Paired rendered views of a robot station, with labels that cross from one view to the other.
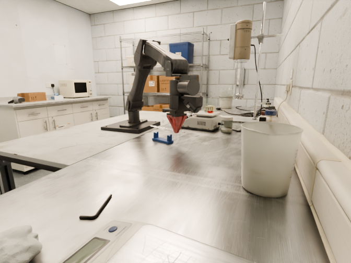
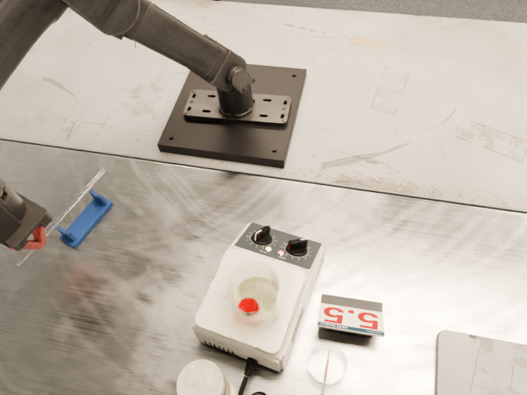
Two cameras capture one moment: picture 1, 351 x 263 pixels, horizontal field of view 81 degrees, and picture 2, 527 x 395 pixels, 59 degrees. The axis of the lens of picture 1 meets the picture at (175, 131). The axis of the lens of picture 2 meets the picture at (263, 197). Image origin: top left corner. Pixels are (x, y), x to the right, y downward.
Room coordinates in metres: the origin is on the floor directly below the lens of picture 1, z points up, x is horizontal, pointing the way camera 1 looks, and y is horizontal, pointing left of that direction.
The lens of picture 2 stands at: (1.14, -0.39, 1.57)
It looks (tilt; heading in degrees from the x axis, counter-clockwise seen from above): 57 degrees down; 87
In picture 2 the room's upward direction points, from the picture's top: 8 degrees counter-clockwise
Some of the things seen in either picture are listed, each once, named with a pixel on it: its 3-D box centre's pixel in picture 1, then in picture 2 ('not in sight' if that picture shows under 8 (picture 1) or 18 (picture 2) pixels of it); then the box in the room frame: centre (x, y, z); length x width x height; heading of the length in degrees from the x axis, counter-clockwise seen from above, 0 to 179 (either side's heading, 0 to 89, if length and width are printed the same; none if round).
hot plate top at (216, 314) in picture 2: (206, 113); (251, 298); (1.12, -0.17, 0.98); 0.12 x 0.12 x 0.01; 59
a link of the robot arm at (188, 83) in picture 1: (184, 78); not in sight; (0.78, -0.03, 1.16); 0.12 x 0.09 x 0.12; 35
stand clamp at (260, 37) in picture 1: (260, 39); not in sight; (1.40, -0.54, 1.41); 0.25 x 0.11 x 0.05; 67
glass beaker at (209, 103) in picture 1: (210, 105); (255, 299); (1.13, -0.19, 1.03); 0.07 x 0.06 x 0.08; 64
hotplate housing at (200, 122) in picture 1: (201, 121); (260, 291); (1.13, -0.15, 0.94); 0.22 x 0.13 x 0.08; 59
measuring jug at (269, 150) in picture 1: (267, 155); not in sight; (0.47, -0.22, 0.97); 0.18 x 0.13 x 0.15; 155
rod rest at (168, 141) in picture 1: (162, 137); (84, 216); (0.86, 0.06, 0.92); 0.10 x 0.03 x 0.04; 50
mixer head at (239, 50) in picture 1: (238, 42); not in sight; (1.41, -0.40, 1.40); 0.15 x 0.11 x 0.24; 67
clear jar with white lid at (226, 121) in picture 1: (226, 124); (205, 389); (1.04, -0.26, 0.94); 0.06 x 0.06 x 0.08
